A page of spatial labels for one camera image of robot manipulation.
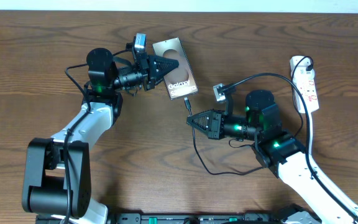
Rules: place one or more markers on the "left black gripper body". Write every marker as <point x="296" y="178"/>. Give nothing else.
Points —
<point x="135" y="75"/>

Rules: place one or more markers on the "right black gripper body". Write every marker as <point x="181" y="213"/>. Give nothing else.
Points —
<point x="232" y="126"/>

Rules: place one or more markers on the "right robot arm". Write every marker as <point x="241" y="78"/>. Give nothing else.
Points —
<point x="278" y="150"/>

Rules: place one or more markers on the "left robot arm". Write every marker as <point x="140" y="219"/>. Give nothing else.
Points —
<point x="57" y="177"/>

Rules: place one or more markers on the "white power strip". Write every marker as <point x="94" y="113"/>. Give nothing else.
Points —
<point x="302" y="75"/>

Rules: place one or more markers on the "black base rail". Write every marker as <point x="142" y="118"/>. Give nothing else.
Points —
<point x="136" y="218"/>

